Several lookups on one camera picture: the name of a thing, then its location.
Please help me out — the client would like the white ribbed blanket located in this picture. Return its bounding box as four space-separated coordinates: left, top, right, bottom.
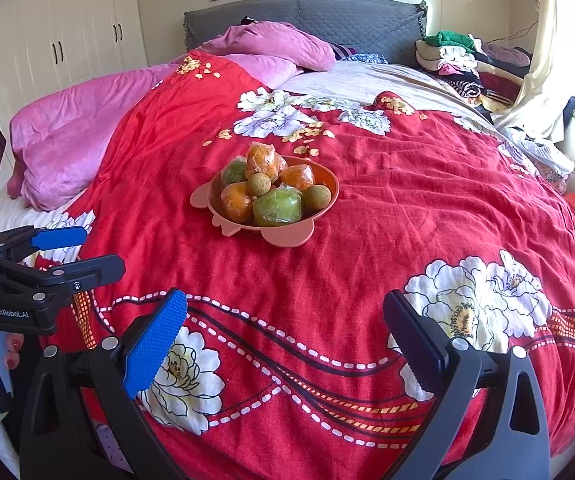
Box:
0 185 98 271

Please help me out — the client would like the pile of folded clothes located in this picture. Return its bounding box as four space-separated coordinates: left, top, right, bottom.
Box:
415 30 533 106

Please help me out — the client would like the red floral blanket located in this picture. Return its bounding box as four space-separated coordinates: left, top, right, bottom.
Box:
40 50 575 480

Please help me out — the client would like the small green citrus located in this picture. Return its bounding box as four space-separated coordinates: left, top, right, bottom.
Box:
220 159 249 186

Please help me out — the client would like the cream curtain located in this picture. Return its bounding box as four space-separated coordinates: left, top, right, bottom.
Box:
492 0 575 131

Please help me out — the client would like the plastic orange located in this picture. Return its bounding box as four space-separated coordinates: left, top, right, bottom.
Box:
244 142 288 183
280 164 315 190
220 181 255 224

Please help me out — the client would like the white patterned cloth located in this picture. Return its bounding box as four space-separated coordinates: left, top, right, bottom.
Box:
497 125 575 193

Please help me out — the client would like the brown longan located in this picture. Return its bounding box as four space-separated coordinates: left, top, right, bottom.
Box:
301 185 332 215
246 172 273 197

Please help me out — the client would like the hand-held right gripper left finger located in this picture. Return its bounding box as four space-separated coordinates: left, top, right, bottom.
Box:
20 287 189 480

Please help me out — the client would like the cream bed sheet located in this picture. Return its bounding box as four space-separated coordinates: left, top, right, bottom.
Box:
280 62 493 121

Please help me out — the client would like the pale dotted clothing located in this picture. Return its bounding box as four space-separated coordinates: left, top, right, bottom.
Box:
94 420 135 478

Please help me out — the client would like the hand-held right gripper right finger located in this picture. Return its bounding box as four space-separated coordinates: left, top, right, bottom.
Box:
383 288 551 480

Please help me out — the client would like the pink pillow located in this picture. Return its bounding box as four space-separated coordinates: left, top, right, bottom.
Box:
200 21 337 72

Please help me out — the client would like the large green citrus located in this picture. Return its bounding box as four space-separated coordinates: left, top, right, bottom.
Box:
252 185 303 227

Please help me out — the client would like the grey padded headboard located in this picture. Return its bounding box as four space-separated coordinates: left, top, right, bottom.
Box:
183 0 428 66

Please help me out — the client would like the white wardrobe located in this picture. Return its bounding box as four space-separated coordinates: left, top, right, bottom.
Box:
0 0 148 131

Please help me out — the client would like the blue floral cloth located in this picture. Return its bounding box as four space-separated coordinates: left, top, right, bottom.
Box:
340 52 388 65

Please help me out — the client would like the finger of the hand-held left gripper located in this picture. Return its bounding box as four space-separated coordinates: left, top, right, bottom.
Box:
42 254 126 291
31 226 89 252

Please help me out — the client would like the pink plush duvet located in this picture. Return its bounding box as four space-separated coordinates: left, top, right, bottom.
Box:
7 52 303 211

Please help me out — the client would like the orange pink plastic bowl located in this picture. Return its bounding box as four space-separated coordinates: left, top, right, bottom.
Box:
190 154 341 248

